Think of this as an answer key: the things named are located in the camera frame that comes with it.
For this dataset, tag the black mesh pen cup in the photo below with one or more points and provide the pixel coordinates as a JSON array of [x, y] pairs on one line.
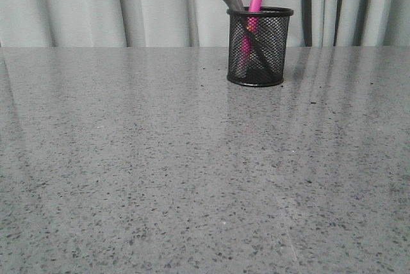
[[272, 33]]

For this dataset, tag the grey curtain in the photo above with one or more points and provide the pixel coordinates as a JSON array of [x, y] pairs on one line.
[[184, 23]]

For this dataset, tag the pink marker pen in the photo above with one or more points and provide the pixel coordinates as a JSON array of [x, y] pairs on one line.
[[252, 24]]

